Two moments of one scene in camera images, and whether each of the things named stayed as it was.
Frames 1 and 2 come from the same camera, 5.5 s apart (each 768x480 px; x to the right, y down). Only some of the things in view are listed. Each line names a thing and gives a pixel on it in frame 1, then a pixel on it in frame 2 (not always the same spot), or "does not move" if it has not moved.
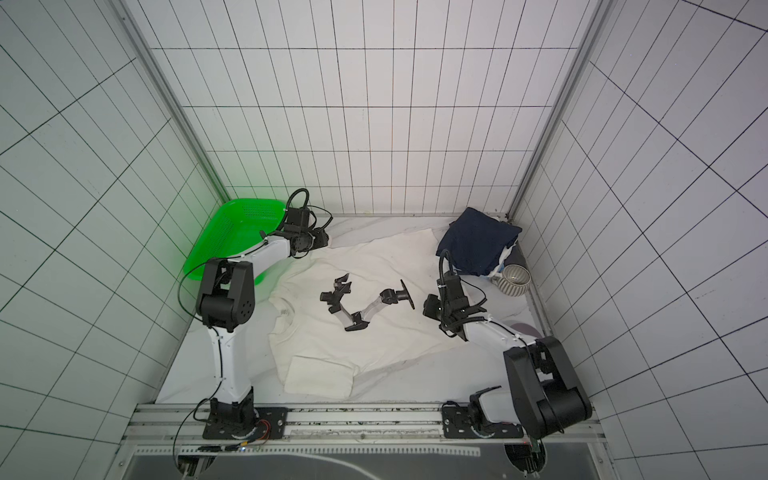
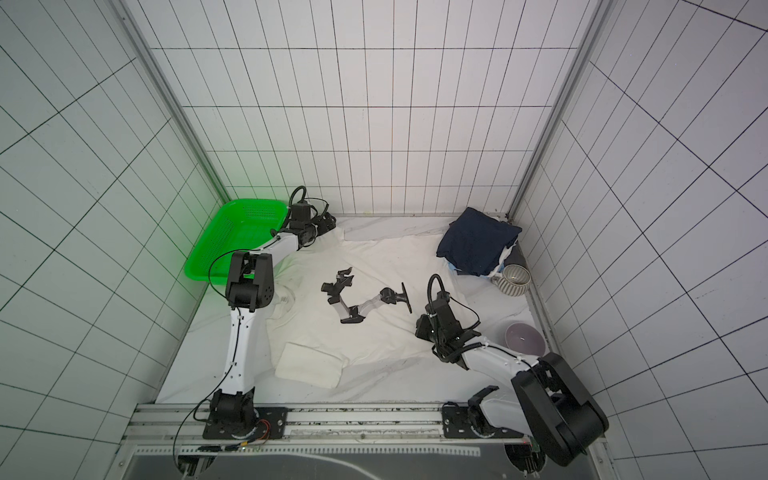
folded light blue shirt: (501, 264) does not move
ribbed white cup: (514, 281) does not move
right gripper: (453, 309) -> (426, 324)
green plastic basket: (233, 227) does not move
